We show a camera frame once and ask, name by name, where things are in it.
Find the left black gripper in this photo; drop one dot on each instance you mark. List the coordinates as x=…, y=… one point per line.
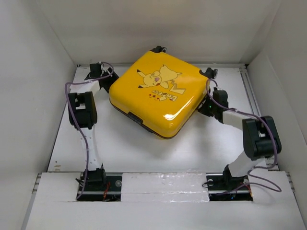
x=112, y=79

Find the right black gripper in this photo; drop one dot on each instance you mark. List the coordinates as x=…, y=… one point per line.
x=202, y=109

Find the yellow hard-shell suitcase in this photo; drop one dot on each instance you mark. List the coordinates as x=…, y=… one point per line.
x=160, y=92

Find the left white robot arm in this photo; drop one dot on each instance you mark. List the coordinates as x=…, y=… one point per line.
x=83, y=117

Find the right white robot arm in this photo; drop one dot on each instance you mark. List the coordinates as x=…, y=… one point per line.
x=260, y=136

